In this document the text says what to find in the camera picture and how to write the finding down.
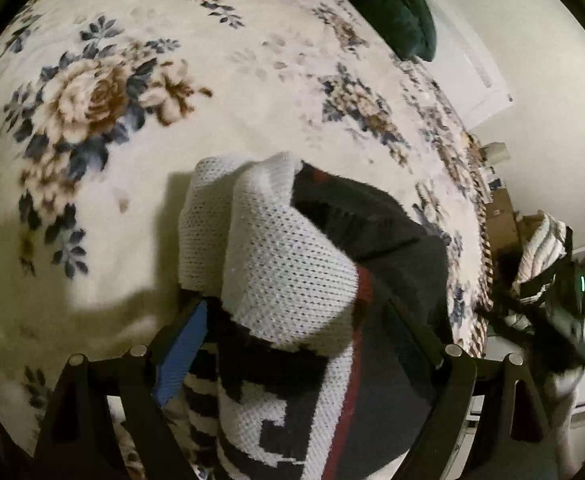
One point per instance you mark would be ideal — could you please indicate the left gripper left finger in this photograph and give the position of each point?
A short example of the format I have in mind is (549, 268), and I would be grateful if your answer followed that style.
(78, 435)

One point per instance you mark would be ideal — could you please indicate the black white red knit garment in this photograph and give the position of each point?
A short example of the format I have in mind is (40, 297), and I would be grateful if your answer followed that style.
(326, 321)

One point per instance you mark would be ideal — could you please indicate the striped clothes pile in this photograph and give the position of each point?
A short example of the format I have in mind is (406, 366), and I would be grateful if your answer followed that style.
(528, 274)

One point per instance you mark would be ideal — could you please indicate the black device with green light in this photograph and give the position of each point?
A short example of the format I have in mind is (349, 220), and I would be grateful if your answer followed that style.
(554, 304)

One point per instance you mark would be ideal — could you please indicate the cardboard box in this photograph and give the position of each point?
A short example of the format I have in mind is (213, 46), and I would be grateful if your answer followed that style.
(507, 229)

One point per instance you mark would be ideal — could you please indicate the floral fleece bed blanket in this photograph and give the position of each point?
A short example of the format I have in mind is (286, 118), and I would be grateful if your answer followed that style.
(106, 108)

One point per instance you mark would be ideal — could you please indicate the white wall panel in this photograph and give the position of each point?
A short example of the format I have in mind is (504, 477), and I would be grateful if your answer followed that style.
(464, 67)

